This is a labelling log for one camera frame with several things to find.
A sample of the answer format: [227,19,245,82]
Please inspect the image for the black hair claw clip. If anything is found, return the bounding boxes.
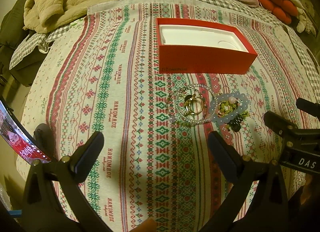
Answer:
[228,114,245,132]

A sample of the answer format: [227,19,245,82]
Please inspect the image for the white plush toy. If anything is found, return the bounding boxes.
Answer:
[296,7,316,37]

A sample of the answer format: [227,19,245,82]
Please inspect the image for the pale blue bead bracelet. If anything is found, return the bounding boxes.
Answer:
[209,91,251,124]

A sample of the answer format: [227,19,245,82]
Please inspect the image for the green bead bracelet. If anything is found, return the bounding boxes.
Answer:
[216,96,250,132]

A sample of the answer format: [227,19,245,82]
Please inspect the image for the red orange plush toy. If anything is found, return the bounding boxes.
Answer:
[258,0,298,25]

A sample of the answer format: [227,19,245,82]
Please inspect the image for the gold bangle rings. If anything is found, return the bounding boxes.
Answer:
[183,94,207,118]

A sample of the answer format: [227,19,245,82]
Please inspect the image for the smartphone with lit screen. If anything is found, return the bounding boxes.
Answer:
[1,96,52,164]

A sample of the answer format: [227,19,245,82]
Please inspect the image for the red cardboard box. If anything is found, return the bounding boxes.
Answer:
[156,18,258,75]

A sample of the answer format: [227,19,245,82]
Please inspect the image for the thin beaded bracelet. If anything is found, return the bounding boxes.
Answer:
[166,84,218,125]

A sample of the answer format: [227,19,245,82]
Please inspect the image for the left hand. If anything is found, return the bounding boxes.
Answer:
[130,218,157,232]

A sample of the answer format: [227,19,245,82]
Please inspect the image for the patterned handmade cloth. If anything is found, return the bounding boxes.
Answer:
[22,0,319,231]

